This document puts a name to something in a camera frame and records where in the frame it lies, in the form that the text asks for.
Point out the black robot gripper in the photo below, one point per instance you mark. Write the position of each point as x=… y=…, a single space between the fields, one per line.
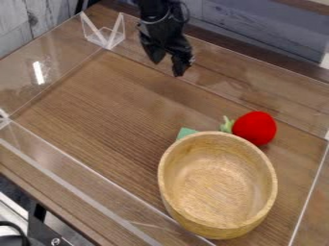
x=160 y=30

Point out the red plush strawberry toy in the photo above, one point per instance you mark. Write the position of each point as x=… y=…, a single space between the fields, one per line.
x=255 y=127

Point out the green flat object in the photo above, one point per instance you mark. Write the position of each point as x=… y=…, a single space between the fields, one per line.
x=185 y=132

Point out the wooden oval bowl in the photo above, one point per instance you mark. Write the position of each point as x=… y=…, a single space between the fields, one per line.
x=218 y=184

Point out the clear acrylic corner bracket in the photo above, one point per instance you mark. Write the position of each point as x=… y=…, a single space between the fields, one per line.
x=104 y=37

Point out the clear acrylic tray wall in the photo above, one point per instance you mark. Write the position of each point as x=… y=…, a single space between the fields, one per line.
x=103 y=211

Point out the black table leg bracket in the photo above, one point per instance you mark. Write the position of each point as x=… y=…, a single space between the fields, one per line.
x=40 y=234

